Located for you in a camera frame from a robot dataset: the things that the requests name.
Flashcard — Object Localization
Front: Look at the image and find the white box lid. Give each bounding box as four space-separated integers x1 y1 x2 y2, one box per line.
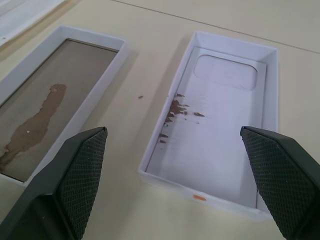
0 24 126 187

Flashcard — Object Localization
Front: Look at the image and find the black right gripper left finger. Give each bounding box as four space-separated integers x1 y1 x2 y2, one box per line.
0 126 109 240

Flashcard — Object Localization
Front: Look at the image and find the white box bottom tray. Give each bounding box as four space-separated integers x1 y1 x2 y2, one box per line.
137 30 279 223

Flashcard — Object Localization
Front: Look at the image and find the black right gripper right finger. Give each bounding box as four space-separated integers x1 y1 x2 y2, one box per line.
239 125 320 240

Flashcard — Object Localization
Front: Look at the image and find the white board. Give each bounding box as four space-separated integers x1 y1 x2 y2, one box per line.
0 0 72 48

